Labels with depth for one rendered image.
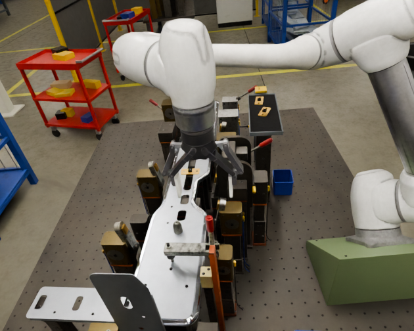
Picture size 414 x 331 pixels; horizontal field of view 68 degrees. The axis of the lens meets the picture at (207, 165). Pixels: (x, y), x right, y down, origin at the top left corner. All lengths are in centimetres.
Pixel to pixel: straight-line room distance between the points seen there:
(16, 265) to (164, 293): 192
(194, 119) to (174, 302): 57
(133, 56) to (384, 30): 63
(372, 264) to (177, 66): 89
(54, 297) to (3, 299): 154
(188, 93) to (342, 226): 116
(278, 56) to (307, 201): 97
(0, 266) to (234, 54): 245
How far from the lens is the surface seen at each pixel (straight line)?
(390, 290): 136
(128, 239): 110
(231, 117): 154
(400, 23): 96
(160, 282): 103
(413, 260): 123
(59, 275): 159
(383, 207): 126
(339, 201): 170
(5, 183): 339
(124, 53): 72
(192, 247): 99
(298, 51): 92
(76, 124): 390
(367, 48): 98
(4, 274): 281
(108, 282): 69
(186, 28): 58
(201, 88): 60
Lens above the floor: 185
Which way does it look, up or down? 37 degrees down
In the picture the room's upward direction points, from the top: 7 degrees counter-clockwise
